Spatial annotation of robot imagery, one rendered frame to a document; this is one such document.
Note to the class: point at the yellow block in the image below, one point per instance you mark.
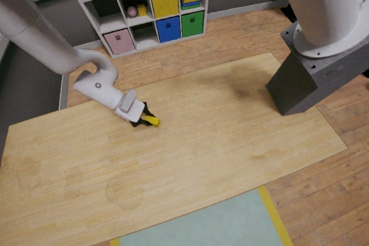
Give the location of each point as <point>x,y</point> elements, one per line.
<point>153,120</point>

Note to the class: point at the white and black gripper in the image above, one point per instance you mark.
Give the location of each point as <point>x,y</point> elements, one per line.
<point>134,112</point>

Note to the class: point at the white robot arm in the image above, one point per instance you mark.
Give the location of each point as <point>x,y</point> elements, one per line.
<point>329,27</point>

